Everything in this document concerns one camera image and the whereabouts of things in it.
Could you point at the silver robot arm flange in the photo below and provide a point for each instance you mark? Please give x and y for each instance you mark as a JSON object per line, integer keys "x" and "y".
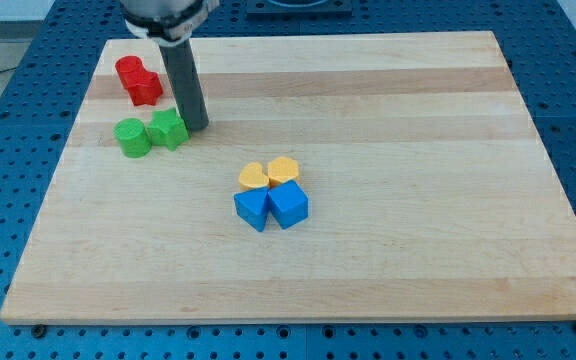
{"x": 167, "y": 22}

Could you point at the green star block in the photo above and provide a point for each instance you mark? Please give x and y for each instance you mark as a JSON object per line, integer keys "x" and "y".
{"x": 167, "y": 129}

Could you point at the green circle block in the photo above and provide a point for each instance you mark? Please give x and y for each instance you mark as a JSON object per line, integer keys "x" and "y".
{"x": 132, "y": 137}

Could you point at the red star block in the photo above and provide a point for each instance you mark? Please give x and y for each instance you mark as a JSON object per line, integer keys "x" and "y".
{"x": 144, "y": 88}

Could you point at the red circle block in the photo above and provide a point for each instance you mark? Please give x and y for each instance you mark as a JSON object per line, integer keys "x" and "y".
{"x": 128, "y": 69}

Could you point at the yellow pentagon block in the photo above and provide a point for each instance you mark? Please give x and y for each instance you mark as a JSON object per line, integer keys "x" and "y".
{"x": 281, "y": 170}

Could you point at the blue cube block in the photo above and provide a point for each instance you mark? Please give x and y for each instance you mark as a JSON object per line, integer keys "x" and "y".
{"x": 288, "y": 204}

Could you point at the yellow heart block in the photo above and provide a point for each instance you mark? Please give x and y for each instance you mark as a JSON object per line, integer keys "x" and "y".
{"x": 252, "y": 176}

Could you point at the blue triangle block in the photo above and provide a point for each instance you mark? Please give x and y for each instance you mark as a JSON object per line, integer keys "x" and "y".
{"x": 252, "y": 206}

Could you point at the light wooden board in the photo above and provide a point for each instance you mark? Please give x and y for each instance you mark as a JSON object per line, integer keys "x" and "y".
{"x": 431, "y": 195}

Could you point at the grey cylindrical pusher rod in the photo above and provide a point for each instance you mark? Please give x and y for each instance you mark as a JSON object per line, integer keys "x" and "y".
{"x": 183, "y": 77}

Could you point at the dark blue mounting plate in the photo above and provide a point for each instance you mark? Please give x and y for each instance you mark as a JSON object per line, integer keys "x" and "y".
{"x": 259, "y": 9}

